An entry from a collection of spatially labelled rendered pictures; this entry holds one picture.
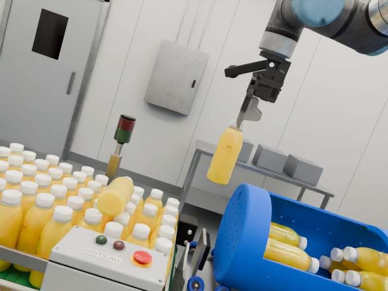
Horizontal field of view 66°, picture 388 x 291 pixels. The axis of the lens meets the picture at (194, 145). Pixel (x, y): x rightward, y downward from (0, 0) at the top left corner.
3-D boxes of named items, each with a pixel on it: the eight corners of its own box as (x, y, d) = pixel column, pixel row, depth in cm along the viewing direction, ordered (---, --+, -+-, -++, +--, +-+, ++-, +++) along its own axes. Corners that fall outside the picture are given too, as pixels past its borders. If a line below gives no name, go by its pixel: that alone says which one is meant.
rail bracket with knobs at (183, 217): (188, 255, 103) (198, 228, 101) (168, 248, 103) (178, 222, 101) (189, 241, 113) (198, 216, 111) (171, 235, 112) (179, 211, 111)
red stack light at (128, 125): (130, 131, 114) (134, 122, 113) (115, 126, 114) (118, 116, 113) (134, 130, 120) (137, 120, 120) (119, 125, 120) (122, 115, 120)
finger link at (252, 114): (254, 134, 80) (267, 102, 78) (233, 126, 80) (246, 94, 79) (253, 134, 83) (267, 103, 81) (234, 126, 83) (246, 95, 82)
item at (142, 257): (149, 268, 54) (150, 263, 54) (130, 262, 54) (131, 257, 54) (152, 258, 58) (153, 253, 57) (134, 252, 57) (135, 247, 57)
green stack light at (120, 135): (127, 144, 115) (130, 132, 114) (111, 138, 115) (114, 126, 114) (130, 141, 121) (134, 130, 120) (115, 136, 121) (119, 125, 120)
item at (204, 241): (197, 286, 83) (212, 246, 81) (189, 283, 83) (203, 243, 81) (197, 266, 93) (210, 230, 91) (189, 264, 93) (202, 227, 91)
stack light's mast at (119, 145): (122, 159, 116) (134, 119, 113) (107, 153, 116) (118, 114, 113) (126, 155, 122) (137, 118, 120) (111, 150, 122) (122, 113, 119)
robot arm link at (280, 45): (263, 29, 74) (264, 34, 83) (256, 48, 75) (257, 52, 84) (298, 41, 73) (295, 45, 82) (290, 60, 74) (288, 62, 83)
